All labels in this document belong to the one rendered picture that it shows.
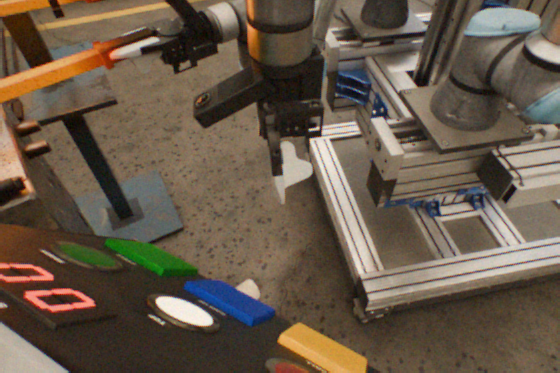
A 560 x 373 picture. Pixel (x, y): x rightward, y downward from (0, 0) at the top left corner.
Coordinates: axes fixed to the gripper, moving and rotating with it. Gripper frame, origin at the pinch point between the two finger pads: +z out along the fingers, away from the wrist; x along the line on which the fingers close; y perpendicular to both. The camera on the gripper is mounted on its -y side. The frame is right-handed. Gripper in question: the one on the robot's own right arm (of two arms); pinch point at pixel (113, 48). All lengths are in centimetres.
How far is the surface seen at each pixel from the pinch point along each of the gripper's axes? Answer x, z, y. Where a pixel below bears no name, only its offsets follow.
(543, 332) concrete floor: -87, -87, 103
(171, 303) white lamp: -54, 12, -8
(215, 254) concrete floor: 10, -9, 102
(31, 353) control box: -58, 17, -19
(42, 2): 38.5, 4.7, 3.8
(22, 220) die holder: -16.0, 25.5, 13.7
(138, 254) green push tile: -44.8, 12.7, -2.7
